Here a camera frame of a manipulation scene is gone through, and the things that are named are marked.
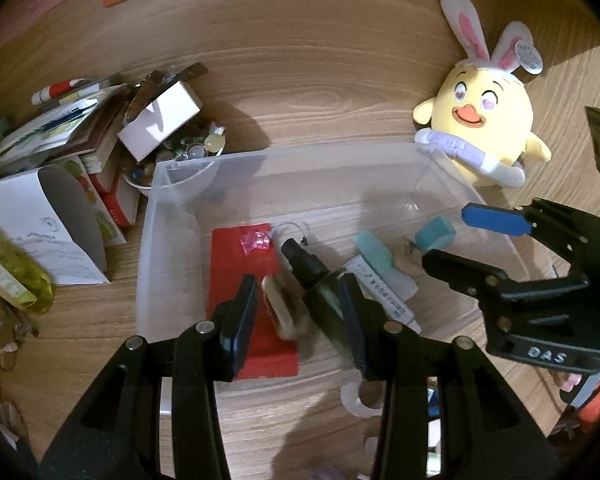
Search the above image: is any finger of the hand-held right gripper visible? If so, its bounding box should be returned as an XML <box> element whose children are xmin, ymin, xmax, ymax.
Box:
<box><xmin>461</xmin><ymin>199</ymin><xmax>600</xmax><ymax>273</ymax></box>
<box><xmin>421</xmin><ymin>249</ymin><xmax>591</xmax><ymax>311</ymax></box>

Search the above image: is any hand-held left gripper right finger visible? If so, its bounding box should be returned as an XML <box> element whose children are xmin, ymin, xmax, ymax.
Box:
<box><xmin>337</xmin><ymin>272</ymin><xmax>563</xmax><ymax>480</ymax></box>

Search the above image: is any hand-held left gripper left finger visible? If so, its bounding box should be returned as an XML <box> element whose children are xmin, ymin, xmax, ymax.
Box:
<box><xmin>37</xmin><ymin>274</ymin><xmax>259</xmax><ymax>480</ymax></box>

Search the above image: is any small dark green bottle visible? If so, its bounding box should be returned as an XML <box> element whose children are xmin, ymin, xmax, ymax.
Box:
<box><xmin>280</xmin><ymin>239</ymin><xmax>353</xmax><ymax>361</ymax></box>

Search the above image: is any white printed tube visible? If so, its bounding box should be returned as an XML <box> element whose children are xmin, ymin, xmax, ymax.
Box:
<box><xmin>342</xmin><ymin>255</ymin><xmax>423</xmax><ymax>336</ymax></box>

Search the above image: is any teal sponge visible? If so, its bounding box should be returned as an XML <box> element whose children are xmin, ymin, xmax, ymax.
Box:
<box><xmin>414</xmin><ymin>217</ymin><xmax>456</xmax><ymax>251</ymax></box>

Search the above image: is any red envelope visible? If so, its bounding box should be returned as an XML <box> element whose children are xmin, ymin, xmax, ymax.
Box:
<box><xmin>211</xmin><ymin>222</ymin><xmax>299</xmax><ymax>381</ymax></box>

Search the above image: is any pale teal tube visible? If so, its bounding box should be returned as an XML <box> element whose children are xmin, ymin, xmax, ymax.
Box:
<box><xmin>354</xmin><ymin>230</ymin><xmax>418</xmax><ymax>301</ymax></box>

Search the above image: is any pink trinket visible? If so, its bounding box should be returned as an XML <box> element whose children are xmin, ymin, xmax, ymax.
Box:
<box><xmin>241</xmin><ymin>231</ymin><xmax>272</xmax><ymax>252</ymax></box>

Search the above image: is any clear plastic storage bin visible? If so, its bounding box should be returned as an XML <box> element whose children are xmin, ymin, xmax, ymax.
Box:
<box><xmin>136</xmin><ymin>141</ymin><xmax>538</xmax><ymax>411</ymax></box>

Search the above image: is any person's right hand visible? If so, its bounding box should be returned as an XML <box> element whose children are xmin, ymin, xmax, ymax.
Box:
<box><xmin>555</xmin><ymin>371</ymin><xmax>583</xmax><ymax>392</ymax></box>

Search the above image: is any white tape roll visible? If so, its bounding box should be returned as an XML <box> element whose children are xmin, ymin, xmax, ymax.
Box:
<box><xmin>340</xmin><ymin>382</ymin><xmax>386</xmax><ymax>418</ymax></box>

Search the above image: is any yellow chick plush toy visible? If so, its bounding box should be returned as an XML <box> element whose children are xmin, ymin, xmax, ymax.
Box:
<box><xmin>412</xmin><ymin>0</ymin><xmax>553</xmax><ymax>188</ymax></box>

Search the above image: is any red box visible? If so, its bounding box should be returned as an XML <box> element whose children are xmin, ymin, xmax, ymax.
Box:
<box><xmin>87</xmin><ymin>155</ymin><xmax>141</xmax><ymax>228</ymax></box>

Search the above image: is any fruit print box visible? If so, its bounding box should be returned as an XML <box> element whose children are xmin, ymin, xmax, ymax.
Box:
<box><xmin>55</xmin><ymin>157</ymin><xmax>128</xmax><ymax>246</ymax></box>

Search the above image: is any bowl of beads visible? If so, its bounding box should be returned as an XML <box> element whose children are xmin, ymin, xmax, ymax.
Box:
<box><xmin>122</xmin><ymin>120</ymin><xmax>227</xmax><ymax>198</ymax></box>

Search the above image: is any folded white paper sheet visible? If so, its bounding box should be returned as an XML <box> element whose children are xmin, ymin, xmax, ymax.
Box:
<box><xmin>0</xmin><ymin>166</ymin><xmax>112</xmax><ymax>286</ymax></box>

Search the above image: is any small white cardboard box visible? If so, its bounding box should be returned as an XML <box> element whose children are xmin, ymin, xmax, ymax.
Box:
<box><xmin>117</xmin><ymin>81</ymin><xmax>201</xmax><ymax>162</ymax></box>

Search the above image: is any yellow-green spray bottle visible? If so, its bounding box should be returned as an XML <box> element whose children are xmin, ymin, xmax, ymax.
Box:
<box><xmin>0</xmin><ymin>207</ymin><xmax>56</xmax><ymax>315</ymax></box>

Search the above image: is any pile of paper booklets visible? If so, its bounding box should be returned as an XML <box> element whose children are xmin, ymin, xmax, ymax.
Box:
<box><xmin>0</xmin><ymin>77</ymin><xmax>131</xmax><ymax>181</ymax></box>

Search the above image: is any red and white marker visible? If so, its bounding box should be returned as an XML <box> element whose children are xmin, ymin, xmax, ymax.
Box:
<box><xmin>31</xmin><ymin>78</ymin><xmax>98</xmax><ymax>107</ymax></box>

